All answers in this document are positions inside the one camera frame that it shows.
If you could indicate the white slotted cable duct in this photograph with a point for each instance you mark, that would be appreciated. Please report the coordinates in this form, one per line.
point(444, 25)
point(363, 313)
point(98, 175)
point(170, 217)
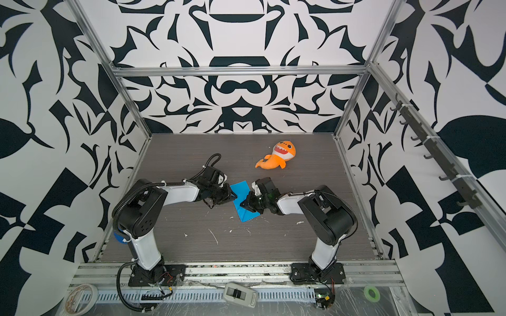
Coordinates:
point(214, 295)

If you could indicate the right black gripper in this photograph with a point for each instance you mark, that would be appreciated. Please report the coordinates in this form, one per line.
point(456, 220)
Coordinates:
point(250, 204)

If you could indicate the blue round cloth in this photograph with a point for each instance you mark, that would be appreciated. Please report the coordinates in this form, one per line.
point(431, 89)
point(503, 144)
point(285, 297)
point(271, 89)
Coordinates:
point(118, 237)

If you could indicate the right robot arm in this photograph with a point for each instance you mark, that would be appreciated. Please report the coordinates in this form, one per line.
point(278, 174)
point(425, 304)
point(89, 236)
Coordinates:
point(331, 218)

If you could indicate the green tape roll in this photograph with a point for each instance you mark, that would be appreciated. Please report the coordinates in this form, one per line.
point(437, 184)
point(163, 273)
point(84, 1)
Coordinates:
point(372, 294)

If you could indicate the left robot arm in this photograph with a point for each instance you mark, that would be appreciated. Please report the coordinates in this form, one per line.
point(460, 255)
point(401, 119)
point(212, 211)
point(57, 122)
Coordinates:
point(136, 214)

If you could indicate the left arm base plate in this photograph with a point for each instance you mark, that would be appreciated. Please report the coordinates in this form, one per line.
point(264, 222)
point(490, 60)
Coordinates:
point(163, 275)

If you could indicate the grey switch box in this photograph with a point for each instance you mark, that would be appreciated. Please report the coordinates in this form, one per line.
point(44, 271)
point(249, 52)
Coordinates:
point(237, 294)

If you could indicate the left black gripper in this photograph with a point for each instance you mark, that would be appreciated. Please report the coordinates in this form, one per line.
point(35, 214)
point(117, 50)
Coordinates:
point(229, 196)

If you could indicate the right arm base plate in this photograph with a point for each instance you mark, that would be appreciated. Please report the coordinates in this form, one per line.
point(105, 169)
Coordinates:
point(305, 273)

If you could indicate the orange shark plush toy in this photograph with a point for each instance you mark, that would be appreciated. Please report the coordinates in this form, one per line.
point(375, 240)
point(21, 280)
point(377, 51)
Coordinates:
point(282, 152)

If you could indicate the small black electronics board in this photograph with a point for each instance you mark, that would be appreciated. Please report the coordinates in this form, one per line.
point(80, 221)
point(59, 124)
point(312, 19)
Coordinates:
point(324, 299)

